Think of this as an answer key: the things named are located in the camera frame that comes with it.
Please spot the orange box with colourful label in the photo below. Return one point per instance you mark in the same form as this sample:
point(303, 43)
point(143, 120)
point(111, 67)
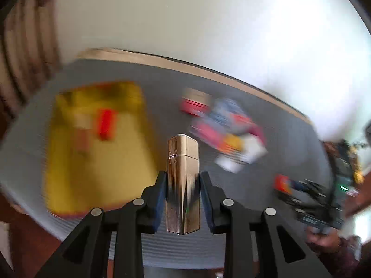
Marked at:
point(105, 123)

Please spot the gold ribbed box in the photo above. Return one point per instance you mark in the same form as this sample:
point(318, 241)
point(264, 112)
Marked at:
point(182, 179)

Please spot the red tin with gold interior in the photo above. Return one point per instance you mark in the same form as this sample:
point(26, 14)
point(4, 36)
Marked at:
point(95, 173)

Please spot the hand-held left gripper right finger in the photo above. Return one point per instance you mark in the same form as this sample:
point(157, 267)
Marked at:
point(207, 204)

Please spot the beige pleated curtain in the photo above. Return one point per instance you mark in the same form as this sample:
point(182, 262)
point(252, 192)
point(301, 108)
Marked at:
point(26, 49)

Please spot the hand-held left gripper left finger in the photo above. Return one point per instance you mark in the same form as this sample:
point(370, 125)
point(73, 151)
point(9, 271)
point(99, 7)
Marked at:
point(161, 204)

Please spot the small red box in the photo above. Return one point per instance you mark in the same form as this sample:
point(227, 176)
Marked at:
point(282, 184)

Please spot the large white cube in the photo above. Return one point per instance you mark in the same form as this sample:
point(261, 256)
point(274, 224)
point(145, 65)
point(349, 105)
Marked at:
point(246, 153)

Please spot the person's right hand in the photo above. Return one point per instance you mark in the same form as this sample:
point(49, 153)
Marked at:
point(327, 239)

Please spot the grey textured table mat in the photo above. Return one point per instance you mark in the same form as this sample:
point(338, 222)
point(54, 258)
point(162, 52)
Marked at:
point(162, 92)

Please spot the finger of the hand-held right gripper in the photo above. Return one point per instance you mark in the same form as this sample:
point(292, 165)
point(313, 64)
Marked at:
point(295, 202)
point(308, 186)

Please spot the brown pink box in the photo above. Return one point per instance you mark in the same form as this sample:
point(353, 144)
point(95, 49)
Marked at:
point(81, 139)

